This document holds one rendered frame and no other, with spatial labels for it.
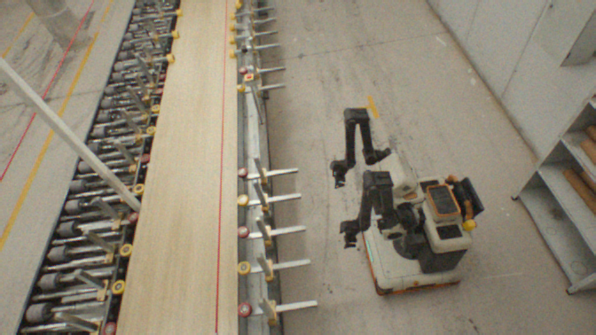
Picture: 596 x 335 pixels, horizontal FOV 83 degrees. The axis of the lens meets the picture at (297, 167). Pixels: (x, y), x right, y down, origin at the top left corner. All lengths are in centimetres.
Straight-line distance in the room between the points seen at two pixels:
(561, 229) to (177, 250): 302
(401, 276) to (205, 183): 165
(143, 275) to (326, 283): 146
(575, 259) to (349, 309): 180
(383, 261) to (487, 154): 175
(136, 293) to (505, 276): 277
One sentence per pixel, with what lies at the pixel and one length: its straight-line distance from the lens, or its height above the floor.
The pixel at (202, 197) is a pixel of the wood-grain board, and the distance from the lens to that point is 257.
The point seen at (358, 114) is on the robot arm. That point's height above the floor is 162.
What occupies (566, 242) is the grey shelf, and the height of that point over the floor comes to 14.
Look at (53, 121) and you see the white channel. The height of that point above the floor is 178.
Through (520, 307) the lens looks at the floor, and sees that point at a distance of 330.
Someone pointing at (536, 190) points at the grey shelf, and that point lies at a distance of 370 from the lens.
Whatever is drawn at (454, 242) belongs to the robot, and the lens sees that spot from 241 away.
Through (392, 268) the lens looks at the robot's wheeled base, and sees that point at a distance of 283.
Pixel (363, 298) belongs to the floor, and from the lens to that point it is 303.
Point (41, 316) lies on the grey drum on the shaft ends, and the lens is 285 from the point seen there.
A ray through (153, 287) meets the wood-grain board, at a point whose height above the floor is 90.
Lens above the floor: 291
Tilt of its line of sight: 53 degrees down
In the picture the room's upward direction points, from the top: 11 degrees counter-clockwise
